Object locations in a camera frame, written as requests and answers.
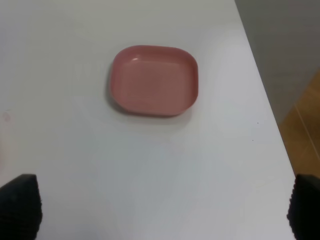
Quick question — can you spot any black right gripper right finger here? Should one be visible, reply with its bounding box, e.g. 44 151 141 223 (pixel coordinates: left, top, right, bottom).
287 174 320 240

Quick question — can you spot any pink square plate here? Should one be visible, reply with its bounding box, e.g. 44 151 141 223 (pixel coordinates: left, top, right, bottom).
108 45 199 117

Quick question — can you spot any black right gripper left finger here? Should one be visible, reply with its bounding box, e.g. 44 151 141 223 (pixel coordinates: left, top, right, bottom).
0 174 43 240

